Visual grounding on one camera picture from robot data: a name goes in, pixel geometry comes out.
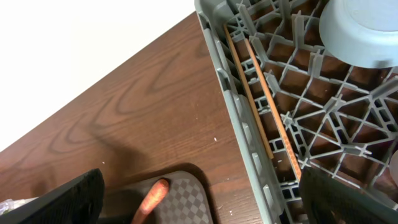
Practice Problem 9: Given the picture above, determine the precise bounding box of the light blue bowl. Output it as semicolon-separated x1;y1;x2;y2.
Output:
319;0;397;68

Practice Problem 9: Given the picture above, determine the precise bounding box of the wooden chopstick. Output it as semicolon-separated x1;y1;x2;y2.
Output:
244;39;302;181
223;23;274;159

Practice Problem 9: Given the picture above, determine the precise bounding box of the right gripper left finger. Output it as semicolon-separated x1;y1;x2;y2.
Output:
1;169;104;224

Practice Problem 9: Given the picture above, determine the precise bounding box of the grey dishwasher rack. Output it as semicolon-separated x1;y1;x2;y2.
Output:
195;0;397;223

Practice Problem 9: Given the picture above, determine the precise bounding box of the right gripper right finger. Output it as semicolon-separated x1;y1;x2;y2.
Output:
299;167;397;224

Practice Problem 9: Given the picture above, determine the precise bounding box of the white pink cup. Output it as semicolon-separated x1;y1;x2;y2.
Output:
389;151;398;185

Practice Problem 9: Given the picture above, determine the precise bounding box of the dark brown serving tray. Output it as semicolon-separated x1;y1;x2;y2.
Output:
98;171;213;224

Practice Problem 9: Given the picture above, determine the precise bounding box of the orange carrot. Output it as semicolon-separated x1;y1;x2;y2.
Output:
131;179;170;224

